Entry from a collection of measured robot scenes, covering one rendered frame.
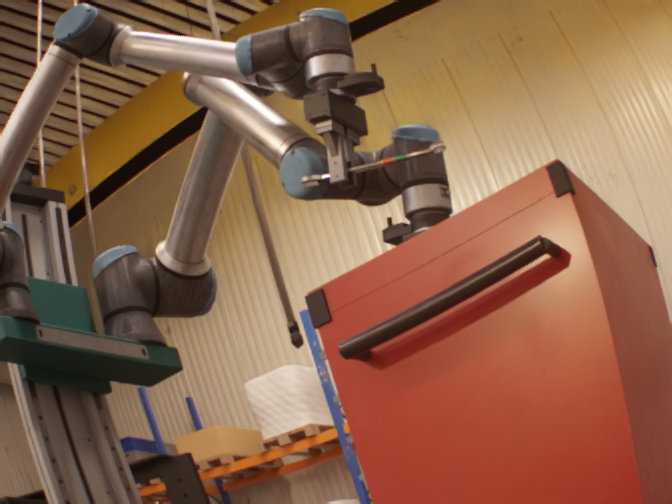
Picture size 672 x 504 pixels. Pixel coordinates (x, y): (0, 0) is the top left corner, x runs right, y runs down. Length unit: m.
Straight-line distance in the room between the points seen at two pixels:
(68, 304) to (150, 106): 8.88
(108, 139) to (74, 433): 9.39
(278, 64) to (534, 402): 0.86
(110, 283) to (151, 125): 8.75
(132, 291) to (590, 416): 1.57
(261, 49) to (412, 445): 0.81
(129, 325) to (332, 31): 1.03
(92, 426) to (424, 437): 1.30
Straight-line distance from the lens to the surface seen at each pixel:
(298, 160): 2.07
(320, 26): 2.01
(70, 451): 2.67
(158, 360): 2.71
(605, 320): 1.50
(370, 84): 1.95
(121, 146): 11.74
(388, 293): 1.67
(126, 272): 2.78
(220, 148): 2.66
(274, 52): 2.04
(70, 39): 2.37
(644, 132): 12.67
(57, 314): 2.74
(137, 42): 2.41
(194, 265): 2.82
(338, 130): 1.93
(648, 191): 12.46
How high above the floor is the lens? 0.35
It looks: 22 degrees up
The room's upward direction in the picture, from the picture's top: 17 degrees counter-clockwise
